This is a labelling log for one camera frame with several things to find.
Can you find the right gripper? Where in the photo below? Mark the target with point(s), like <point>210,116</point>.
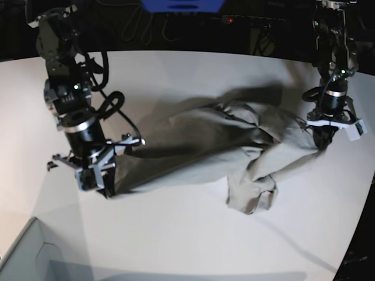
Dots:
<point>91,155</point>

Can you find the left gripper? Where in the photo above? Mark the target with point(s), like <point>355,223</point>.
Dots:
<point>333,110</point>

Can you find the grey t-shirt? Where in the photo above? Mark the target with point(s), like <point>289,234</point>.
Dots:
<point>244,135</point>

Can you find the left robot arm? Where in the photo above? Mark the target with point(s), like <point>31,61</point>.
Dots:
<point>336,62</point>

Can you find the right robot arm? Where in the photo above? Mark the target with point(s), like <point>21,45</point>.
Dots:
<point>74,94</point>

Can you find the white box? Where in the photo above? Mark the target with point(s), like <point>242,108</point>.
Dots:
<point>38,253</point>

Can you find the black power strip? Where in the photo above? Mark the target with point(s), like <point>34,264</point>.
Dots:
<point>252,21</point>

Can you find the blue bin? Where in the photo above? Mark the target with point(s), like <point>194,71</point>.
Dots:
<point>165,6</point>

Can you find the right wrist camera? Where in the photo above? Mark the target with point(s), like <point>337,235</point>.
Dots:
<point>89,179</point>

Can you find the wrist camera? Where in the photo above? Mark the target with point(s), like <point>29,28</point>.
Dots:
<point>89,179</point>
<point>356,130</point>

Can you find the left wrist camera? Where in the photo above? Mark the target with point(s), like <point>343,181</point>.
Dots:
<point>356,130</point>

